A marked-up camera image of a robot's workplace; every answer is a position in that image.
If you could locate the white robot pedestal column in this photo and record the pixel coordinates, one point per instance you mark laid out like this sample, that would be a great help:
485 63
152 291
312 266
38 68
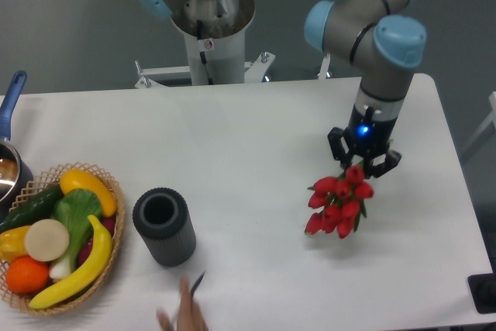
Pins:
215 61

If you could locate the green cucumber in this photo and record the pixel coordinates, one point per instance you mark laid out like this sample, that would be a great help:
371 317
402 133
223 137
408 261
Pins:
38 207

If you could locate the beige round disc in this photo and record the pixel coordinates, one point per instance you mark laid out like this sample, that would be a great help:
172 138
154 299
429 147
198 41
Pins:
46 240

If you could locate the blue handled saucepan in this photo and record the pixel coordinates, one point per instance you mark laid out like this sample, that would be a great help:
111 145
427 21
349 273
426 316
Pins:
15 174

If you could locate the white furniture right edge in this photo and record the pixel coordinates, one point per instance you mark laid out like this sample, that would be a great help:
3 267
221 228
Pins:
480 135

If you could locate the yellow bell pepper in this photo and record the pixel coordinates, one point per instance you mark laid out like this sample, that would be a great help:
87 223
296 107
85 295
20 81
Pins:
12 243

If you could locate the yellow squash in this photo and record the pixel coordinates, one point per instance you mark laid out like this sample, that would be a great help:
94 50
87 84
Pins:
79 179

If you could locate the dark grey ribbed vase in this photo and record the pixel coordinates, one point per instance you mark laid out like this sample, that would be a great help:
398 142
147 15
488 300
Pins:
162 219

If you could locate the woven wicker basket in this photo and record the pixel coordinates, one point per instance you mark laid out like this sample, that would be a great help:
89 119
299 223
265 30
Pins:
41 182

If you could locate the dark red vegetable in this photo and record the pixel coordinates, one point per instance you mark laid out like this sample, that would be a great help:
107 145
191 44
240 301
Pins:
109 224

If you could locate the person's hand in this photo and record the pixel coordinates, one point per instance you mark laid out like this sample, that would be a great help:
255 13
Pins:
190 316

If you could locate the black pen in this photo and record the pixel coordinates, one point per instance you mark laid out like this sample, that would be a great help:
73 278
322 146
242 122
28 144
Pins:
194 288

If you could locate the green bok choy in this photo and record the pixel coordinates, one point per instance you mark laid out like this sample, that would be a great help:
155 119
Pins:
73 211

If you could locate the orange fruit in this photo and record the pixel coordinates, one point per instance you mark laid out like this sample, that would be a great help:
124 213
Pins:
26 275

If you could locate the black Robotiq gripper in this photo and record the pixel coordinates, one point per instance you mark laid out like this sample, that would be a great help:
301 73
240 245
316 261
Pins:
368 139

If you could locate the yellow banana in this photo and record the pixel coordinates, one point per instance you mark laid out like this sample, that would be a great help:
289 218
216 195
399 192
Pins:
87 273

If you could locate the red tulip bouquet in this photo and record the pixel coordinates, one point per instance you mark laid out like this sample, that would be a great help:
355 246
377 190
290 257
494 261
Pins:
339 202

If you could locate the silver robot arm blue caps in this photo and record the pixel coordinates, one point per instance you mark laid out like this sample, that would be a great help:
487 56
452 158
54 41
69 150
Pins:
371 35

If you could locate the black device table corner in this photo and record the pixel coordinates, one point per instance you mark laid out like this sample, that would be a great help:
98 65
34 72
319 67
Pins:
482 289

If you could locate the white metal base frame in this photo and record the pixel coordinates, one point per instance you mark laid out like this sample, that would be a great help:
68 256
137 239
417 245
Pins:
255 71

